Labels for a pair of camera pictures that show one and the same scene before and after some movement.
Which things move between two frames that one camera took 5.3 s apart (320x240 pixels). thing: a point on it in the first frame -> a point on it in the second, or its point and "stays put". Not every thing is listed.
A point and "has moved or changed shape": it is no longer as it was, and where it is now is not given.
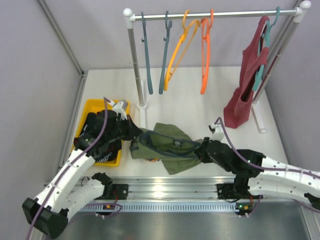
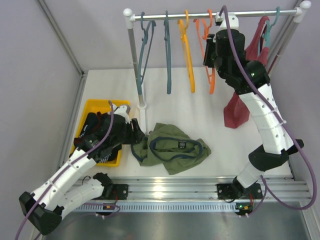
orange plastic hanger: x=207 y=24 has moved or changed shape
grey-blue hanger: x=150 y=85 -> x=143 y=40
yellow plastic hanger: x=180 y=48 -> x=187 y=50
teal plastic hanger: x=266 y=36 stays put
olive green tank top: x=168 y=143 stays put
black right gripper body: x=205 y=157 -> x=210 y=54
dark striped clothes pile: x=107 y=149 stays put
